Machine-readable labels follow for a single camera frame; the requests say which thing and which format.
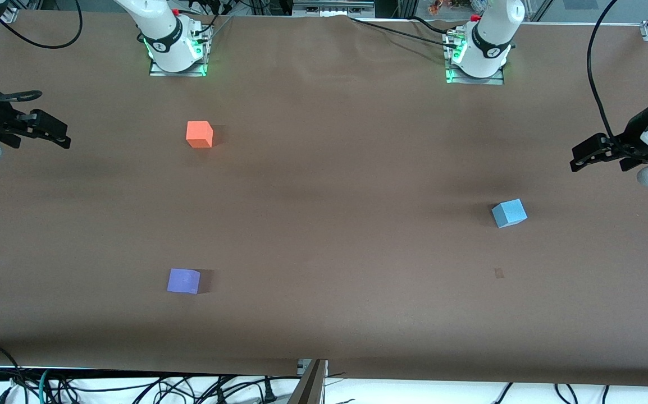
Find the silver rack device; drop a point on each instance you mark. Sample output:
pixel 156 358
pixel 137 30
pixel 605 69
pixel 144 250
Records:
pixel 332 7

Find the orange foam block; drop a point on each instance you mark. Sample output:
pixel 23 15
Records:
pixel 199 134

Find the blue foam block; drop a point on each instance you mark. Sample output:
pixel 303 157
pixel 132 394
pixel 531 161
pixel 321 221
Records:
pixel 509 213

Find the aluminium profile post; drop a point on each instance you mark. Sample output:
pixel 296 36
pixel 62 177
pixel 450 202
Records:
pixel 308 387

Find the orange background object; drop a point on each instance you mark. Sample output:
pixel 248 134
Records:
pixel 439 7

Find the brown table cover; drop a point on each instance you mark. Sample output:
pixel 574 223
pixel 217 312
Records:
pixel 324 224

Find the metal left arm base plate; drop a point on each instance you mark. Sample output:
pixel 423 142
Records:
pixel 498 80

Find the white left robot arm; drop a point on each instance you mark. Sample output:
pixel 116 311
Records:
pixel 489 39

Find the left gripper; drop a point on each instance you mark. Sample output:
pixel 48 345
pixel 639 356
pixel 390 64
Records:
pixel 629 140

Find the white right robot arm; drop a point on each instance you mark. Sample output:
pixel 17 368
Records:
pixel 161 28

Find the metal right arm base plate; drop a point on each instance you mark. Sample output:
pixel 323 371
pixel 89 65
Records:
pixel 158 72

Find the purple foam block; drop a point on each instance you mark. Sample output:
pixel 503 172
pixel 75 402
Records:
pixel 183 280

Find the black power plug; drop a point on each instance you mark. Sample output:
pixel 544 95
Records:
pixel 269 393

